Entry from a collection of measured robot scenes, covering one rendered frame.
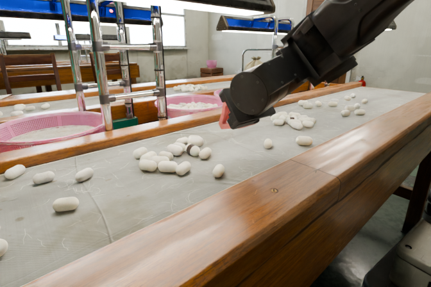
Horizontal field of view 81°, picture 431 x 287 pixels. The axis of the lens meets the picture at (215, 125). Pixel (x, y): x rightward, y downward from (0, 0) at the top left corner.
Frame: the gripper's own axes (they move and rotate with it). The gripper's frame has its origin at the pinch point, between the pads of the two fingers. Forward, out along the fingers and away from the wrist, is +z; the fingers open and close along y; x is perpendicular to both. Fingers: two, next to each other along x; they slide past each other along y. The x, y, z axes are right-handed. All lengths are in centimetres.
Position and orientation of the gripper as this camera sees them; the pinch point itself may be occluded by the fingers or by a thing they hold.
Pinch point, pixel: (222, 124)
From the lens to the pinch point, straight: 51.1
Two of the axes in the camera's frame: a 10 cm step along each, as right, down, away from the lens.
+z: -5.1, 4.3, 7.4
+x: 4.1, 8.8, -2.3
